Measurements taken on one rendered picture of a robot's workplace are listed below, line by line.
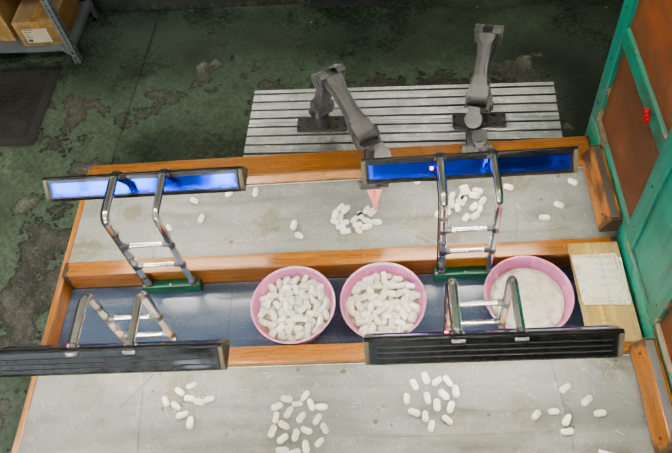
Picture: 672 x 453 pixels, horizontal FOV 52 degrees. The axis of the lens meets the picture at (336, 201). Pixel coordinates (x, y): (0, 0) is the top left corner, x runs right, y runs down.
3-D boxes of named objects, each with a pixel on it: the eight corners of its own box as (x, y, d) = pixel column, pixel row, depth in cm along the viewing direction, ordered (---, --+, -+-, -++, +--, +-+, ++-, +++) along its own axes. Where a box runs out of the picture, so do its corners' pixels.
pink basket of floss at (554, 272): (463, 307, 217) (465, 293, 209) (518, 255, 225) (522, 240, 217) (531, 365, 204) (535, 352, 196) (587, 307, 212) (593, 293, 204)
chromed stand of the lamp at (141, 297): (133, 352, 220) (76, 287, 183) (194, 350, 218) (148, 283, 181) (122, 411, 209) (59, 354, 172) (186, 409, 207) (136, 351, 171)
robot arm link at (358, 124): (381, 132, 219) (337, 53, 224) (357, 144, 217) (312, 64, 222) (375, 144, 231) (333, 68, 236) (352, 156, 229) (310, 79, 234)
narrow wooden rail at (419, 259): (77, 278, 241) (64, 262, 232) (608, 254, 224) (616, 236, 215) (74, 291, 237) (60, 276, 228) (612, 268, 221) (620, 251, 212)
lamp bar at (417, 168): (361, 164, 207) (359, 149, 202) (572, 151, 202) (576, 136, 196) (361, 185, 203) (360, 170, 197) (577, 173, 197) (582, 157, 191)
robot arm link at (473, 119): (486, 130, 217) (492, 92, 216) (459, 126, 219) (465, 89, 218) (487, 130, 228) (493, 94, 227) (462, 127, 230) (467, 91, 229)
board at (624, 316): (566, 245, 215) (567, 243, 214) (616, 243, 214) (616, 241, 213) (588, 343, 196) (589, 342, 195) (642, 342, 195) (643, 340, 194)
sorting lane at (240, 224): (88, 197, 253) (86, 194, 251) (593, 169, 236) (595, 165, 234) (69, 268, 235) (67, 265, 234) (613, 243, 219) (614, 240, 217)
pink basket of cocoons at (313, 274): (259, 281, 230) (253, 267, 222) (338, 278, 227) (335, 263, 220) (253, 356, 214) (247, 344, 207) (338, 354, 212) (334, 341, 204)
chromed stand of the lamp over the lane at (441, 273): (429, 232, 234) (430, 149, 198) (489, 229, 232) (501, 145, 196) (433, 281, 223) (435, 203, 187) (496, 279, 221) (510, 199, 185)
